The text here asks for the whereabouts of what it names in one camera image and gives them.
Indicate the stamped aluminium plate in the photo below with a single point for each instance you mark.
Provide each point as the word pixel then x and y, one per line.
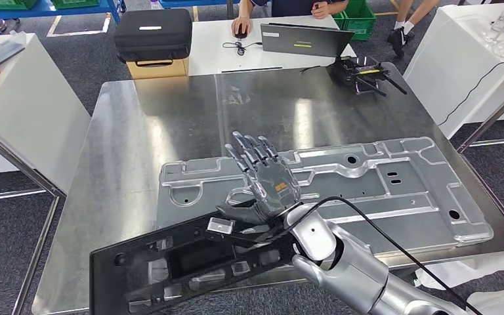
pixel 365 226

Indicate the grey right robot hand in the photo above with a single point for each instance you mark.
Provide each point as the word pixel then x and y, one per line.
pixel 273 187

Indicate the black device with antennas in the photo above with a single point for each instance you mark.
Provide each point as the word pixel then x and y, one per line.
pixel 352 71

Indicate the clear plastic bag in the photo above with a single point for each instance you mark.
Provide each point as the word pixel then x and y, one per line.
pixel 6 50

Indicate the white desk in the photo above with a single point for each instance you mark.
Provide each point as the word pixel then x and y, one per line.
pixel 208 52

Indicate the black plastic panel part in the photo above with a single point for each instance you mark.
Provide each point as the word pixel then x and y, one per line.
pixel 104 287

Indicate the person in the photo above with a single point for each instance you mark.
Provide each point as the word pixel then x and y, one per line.
pixel 397 41
pixel 295 6

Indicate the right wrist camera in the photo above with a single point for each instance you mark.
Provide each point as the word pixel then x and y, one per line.
pixel 220 225

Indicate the grey laptop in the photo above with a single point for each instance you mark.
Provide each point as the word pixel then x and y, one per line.
pixel 304 41

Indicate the black computer mouse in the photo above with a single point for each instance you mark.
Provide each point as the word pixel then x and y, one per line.
pixel 240 32

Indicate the white table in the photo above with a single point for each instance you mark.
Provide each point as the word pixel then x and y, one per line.
pixel 26 108
pixel 452 65

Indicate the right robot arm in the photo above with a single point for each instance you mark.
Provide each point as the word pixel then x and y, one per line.
pixel 356 269

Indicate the thin black bar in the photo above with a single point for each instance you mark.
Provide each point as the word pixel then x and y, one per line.
pixel 252 69

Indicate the black carry case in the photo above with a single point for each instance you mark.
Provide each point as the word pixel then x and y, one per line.
pixel 152 39

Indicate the steel workbench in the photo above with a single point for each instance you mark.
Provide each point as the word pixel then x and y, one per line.
pixel 147 130

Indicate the green plastic crate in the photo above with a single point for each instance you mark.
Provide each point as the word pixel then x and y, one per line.
pixel 358 21
pixel 8 3
pixel 73 3

